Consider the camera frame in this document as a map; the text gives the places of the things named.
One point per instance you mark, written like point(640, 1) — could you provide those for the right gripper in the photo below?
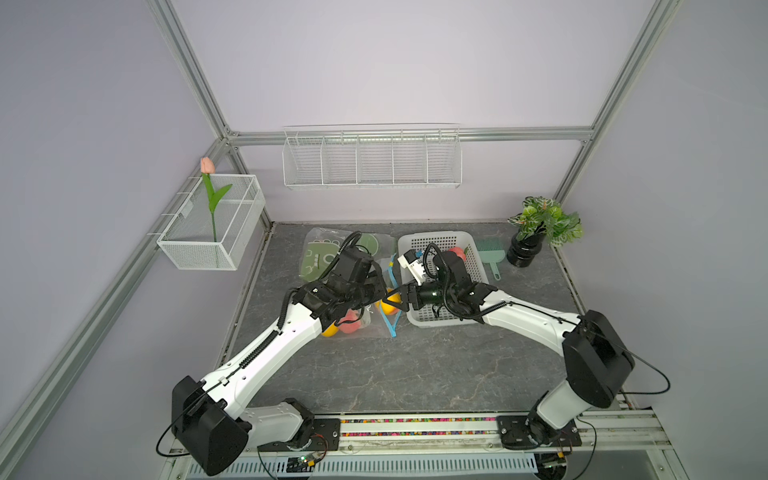
point(410, 288)

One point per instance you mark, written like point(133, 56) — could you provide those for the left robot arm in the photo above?
point(207, 415)

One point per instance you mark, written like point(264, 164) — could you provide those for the yellow peach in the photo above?
point(330, 331)

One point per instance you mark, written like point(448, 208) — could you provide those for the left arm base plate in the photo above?
point(319, 434)

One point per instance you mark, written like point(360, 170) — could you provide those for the green printed zip-top bag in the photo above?
point(323, 244)

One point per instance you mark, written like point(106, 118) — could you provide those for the green dustpan scoop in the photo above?
point(492, 254)

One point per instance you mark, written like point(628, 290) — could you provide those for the white wire wall shelf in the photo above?
point(372, 156)

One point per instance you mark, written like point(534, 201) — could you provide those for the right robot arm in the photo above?
point(597, 363)

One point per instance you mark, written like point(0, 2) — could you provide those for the potted green plant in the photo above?
point(541, 220)

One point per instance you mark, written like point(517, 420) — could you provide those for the clear blue-zipper bag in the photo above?
point(374, 322)

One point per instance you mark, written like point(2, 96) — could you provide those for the red peach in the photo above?
point(351, 322)
point(459, 253)

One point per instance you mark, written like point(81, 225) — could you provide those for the white plastic basket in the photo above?
point(445, 240)

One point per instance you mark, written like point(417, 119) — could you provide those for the yellow-red peach front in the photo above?
point(391, 305)

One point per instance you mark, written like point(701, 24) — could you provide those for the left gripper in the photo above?
point(378, 285)

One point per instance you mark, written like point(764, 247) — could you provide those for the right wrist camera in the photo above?
point(411, 261)

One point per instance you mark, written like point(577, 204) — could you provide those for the pink artificial tulip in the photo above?
point(214, 196)

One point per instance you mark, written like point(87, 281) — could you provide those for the white mesh wall basket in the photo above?
point(186, 234)

